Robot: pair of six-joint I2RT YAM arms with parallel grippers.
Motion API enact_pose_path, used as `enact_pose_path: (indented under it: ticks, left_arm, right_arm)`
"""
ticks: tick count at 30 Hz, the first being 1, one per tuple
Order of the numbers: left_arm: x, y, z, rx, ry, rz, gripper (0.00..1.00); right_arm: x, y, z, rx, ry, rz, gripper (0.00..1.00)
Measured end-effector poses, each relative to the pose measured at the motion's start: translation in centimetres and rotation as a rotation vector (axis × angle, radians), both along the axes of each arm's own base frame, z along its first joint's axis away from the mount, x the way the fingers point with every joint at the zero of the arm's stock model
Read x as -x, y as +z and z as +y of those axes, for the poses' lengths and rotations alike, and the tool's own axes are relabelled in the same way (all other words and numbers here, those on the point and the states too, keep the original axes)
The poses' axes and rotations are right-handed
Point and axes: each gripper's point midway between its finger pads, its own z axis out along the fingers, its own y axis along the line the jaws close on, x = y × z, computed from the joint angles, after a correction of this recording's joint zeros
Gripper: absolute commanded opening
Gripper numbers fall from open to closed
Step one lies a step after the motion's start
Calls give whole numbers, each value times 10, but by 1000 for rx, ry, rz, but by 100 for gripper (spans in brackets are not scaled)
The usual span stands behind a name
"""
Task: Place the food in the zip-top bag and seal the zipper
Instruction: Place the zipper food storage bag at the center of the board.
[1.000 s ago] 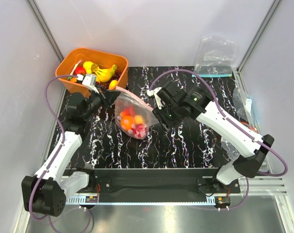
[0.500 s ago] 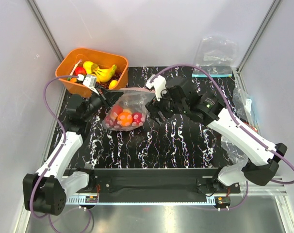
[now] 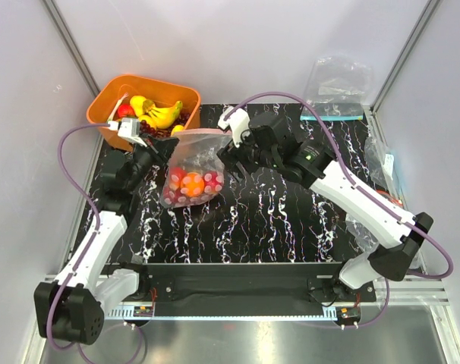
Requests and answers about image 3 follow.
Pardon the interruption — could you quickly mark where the yellow banana bunch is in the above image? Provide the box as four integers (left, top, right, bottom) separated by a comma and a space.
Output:
142, 99, 183, 130

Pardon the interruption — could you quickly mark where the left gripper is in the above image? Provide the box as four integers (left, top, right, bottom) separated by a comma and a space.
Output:
125, 133, 178, 192

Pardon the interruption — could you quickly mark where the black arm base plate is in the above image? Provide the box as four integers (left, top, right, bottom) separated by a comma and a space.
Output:
107, 262, 377, 304

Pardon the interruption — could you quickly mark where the white slotted cable duct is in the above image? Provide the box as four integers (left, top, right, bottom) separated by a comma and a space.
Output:
105, 303, 338, 322

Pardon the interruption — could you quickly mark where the blue zip top bag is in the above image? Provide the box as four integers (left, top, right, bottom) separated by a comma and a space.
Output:
303, 55, 374, 121

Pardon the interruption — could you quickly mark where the red apple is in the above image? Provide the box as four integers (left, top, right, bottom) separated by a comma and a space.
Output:
168, 167, 186, 191

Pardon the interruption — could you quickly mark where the pink zip top bag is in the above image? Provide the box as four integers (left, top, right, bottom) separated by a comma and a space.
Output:
159, 128, 232, 209

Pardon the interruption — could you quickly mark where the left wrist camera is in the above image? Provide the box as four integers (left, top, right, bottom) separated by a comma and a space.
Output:
108, 118, 147, 147

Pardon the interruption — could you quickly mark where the orange plastic fruit basket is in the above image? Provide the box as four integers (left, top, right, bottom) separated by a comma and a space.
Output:
87, 74, 201, 129

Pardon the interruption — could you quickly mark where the orange zip top bag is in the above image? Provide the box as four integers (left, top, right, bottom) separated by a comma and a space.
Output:
345, 190, 404, 253

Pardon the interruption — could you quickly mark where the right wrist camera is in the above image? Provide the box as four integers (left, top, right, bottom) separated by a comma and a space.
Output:
217, 107, 250, 148

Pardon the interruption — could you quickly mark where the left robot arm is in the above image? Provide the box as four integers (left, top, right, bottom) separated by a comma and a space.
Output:
33, 137, 179, 344

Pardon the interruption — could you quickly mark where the dark red pomegranate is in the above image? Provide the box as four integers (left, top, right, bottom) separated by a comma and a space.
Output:
203, 171, 224, 193

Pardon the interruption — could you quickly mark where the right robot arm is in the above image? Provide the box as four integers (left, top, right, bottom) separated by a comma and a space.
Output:
217, 108, 433, 301

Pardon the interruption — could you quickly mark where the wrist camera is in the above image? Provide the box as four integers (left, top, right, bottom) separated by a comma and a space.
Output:
217, 107, 250, 148
108, 118, 147, 147

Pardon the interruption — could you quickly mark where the clear bag with blue label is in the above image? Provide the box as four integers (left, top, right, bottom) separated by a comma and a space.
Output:
364, 136, 399, 189

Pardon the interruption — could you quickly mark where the dark purple grape bunch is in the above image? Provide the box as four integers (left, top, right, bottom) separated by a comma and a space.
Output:
138, 113, 189, 138

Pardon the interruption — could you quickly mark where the yellow pear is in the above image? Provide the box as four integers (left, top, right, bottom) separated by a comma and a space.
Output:
129, 96, 147, 118

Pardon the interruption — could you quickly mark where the yellow lemon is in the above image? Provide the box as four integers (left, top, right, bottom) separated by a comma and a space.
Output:
170, 125, 185, 137

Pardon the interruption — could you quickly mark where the orange fruit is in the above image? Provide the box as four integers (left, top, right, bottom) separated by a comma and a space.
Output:
180, 172, 205, 197

